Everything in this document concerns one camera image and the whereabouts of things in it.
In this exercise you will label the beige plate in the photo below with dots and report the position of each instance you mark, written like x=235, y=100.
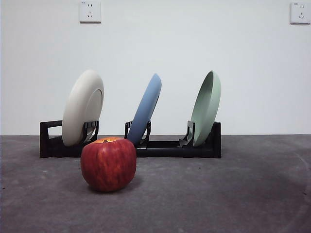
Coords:
x=77, y=109

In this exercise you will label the white wall socket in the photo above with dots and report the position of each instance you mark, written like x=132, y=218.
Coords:
x=90, y=12
x=300, y=13

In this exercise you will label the green plate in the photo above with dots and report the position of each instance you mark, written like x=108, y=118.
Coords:
x=206, y=111

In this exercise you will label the red apple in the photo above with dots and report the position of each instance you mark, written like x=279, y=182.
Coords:
x=108, y=165

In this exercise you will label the black plate rack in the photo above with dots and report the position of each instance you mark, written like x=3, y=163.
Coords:
x=170, y=152

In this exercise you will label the blue plate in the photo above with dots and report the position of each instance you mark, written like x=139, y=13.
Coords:
x=145, y=106

